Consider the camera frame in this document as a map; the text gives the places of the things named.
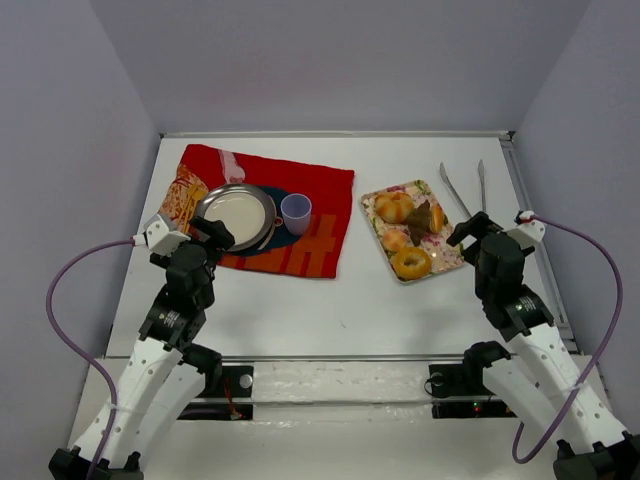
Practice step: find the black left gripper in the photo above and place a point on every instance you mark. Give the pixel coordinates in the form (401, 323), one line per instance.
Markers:
(211, 230)

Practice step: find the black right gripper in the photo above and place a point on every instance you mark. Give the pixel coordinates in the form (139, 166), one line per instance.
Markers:
(470, 229)

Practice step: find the oval glazed bread roll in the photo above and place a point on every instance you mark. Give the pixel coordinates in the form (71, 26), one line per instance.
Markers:
(436, 220)

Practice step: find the metal tongs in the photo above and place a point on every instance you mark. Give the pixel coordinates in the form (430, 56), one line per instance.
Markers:
(460, 192)

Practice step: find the brown chocolate croissant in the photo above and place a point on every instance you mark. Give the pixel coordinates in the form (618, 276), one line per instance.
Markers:
(418, 223)

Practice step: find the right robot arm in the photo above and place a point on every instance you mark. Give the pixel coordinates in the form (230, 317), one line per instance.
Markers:
(531, 370)

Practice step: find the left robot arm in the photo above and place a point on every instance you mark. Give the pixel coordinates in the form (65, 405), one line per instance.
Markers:
(166, 369)

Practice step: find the round knotted bread roll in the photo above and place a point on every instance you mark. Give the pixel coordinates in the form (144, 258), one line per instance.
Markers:
(393, 207)

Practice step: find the small round bread bun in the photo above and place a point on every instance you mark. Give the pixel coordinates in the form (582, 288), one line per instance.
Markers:
(393, 240)

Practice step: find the metal plate cream centre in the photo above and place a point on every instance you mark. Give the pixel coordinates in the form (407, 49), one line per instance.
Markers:
(247, 211)

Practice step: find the floral serving tray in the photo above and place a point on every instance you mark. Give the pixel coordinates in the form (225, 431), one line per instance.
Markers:
(443, 256)

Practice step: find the lilac plastic cup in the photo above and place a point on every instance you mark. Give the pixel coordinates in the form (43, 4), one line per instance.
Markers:
(296, 213)

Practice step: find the red patterned cloth mat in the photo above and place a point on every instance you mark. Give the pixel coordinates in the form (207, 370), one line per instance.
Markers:
(314, 254)

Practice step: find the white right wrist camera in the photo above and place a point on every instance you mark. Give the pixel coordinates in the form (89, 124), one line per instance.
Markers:
(528, 232)

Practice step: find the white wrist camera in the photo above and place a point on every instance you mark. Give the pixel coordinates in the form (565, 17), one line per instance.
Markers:
(528, 232)
(161, 236)

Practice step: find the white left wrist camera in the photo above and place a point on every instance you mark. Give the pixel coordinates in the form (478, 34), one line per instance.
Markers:
(161, 236)

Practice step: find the glazed ring doughnut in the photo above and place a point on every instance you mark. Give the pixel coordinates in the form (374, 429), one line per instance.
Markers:
(411, 263)

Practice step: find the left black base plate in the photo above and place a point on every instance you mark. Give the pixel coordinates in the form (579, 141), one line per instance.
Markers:
(224, 398)

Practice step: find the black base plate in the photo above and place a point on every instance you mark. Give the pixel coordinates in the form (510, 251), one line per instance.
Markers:
(224, 398)
(455, 395)

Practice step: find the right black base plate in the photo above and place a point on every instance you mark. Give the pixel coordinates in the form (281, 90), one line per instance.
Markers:
(455, 395)

